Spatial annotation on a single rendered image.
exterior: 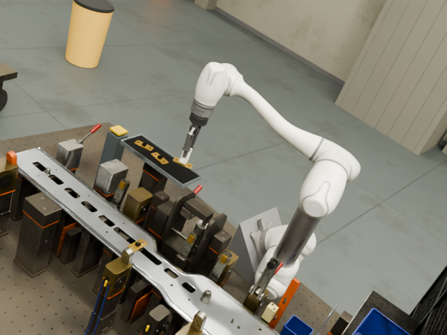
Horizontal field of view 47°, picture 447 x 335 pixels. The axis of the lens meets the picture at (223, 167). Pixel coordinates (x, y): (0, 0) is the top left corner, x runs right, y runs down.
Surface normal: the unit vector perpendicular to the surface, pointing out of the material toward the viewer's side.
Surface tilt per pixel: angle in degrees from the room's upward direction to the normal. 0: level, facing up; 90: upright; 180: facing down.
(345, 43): 90
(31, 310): 0
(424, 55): 90
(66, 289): 0
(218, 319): 0
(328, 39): 90
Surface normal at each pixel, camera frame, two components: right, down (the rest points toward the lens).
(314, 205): -0.40, 0.56
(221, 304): 0.33, -0.81
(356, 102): -0.62, 0.20
